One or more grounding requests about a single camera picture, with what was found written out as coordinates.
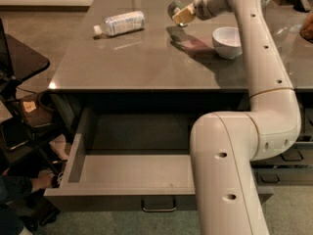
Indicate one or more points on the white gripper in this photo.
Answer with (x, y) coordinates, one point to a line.
(205, 6)

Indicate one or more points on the green soda can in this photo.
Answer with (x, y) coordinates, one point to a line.
(174, 7)

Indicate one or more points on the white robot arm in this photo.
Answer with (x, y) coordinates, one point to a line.
(223, 144)

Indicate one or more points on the dark sleeved forearm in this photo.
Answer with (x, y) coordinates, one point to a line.
(16, 187)

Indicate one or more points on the open grey top drawer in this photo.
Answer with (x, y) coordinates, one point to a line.
(117, 160)

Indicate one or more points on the grey lower side drawer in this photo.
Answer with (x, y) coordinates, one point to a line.
(284, 176)

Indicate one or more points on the person's hand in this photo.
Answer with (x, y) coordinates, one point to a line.
(50, 180)

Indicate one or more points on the clear plastic water bottle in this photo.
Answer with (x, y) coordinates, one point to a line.
(120, 24)

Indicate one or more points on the white ceramic bowl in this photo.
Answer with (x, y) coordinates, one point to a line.
(227, 42)

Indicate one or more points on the grey counter cabinet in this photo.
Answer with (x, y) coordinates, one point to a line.
(162, 68)

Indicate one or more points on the black laptop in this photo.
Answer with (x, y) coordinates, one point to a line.
(6, 68)

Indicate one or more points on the metal top drawer handle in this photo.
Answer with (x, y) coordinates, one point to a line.
(158, 204)

